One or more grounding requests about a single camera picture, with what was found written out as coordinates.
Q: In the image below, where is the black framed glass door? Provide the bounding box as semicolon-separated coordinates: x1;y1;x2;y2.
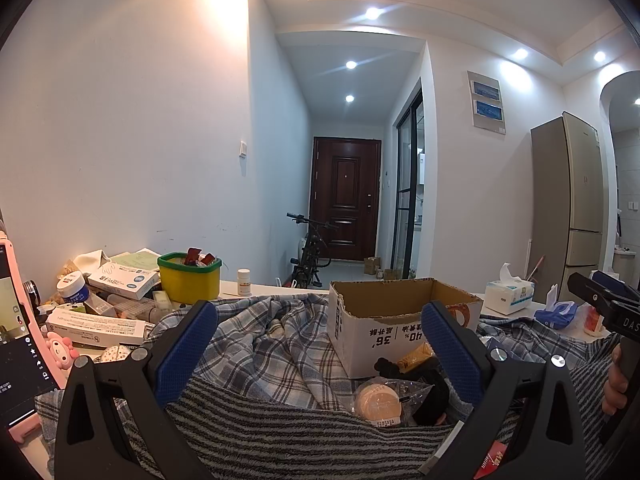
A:
392;77;426;281

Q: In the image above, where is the black bicycle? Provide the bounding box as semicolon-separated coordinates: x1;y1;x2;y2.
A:
286;212;338;289

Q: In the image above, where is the white dotted ball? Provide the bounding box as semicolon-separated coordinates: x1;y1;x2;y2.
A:
100;345;133;366

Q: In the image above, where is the red and white carton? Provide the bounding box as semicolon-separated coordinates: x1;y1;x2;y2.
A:
472;441;512;480

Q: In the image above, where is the printed cardboard box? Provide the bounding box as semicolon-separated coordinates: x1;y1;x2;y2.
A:
327;277;484;380

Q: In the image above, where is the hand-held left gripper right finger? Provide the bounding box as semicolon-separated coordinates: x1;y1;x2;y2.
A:
421;301;587;480

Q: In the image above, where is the pink character charm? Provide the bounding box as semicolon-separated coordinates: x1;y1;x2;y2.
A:
44;335;81;368

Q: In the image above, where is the yellow container with green rim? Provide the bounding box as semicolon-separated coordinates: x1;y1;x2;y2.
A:
157;251;222;306

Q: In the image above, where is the blue wet wipes pack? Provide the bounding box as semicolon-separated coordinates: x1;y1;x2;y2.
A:
534;285;580;331

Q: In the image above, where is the round cake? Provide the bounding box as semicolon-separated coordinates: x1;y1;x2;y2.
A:
350;379;433;429

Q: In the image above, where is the beige cloth bag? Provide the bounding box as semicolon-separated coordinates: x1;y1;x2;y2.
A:
72;249;113;277

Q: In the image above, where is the grey wall panel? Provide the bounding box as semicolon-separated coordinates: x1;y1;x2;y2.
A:
467;71;507;134

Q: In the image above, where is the black plush toy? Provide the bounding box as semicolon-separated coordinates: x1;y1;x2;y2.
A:
375;357;453;428

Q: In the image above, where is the tablet in pink case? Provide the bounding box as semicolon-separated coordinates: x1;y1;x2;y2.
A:
0;237;68;443

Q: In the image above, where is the white soft tissue pack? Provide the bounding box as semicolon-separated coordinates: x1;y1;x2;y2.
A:
484;262;536;317

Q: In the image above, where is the grey striped towel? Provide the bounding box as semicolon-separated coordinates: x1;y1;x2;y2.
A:
47;332;623;480

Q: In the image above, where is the beige refrigerator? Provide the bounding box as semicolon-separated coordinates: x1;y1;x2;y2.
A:
530;111;621;306

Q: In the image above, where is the white and orange packet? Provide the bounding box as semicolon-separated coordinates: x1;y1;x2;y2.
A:
582;305;608;337

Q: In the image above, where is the brown entrance door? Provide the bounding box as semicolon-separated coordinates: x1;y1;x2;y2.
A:
309;136;383;262

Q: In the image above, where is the white jar with blue label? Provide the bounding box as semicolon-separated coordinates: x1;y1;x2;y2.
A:
56;271;91;306

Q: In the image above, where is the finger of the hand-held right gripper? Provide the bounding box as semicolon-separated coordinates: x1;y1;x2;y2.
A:
591;271;640;305
567;272;621;331

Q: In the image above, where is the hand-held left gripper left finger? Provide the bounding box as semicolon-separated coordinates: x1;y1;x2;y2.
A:
54;300;218;480

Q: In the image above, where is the long white medicine box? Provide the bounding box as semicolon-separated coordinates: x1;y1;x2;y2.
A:
46;307;148;350

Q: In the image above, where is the person's right hand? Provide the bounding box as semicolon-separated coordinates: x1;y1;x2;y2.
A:
601;345;628;416

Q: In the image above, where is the green paper sheet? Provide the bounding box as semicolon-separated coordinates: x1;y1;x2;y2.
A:
109;248;162;272

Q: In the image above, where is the white box with blue label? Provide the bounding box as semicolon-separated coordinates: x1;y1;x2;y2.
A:
87;261;160;301

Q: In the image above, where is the blue plaid shirt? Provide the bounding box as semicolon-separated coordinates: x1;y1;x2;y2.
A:
35;292;621;456

